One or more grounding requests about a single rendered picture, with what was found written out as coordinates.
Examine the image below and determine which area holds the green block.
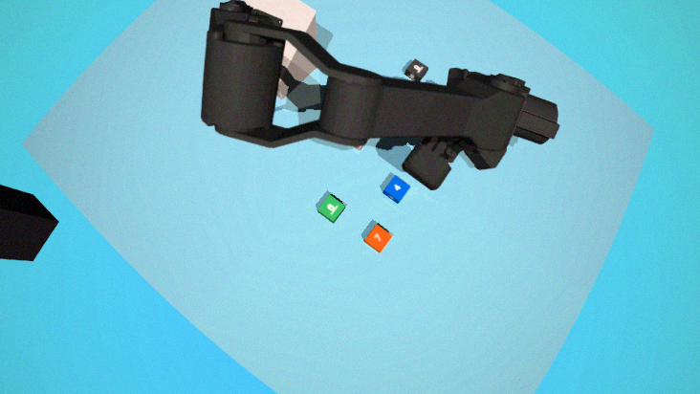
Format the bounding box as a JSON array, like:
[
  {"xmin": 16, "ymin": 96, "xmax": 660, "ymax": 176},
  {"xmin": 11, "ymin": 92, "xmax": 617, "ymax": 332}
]
[{"xmin": 317, "ymin": 194, "xmax": 345, "ymax": 224}]

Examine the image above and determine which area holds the orange block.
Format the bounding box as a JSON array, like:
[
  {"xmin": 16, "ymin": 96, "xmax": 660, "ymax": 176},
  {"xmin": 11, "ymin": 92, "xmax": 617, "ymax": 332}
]
[{"xmin": 364, "ymin": 225, "xmax": 393, "ymax": 252}]

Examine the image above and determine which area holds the blue block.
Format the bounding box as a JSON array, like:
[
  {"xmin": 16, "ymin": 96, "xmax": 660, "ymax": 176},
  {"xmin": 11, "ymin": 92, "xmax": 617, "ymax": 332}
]
[{"xmin": 383, "ymin": 175, "xmax": 410, "ymax": 204}]

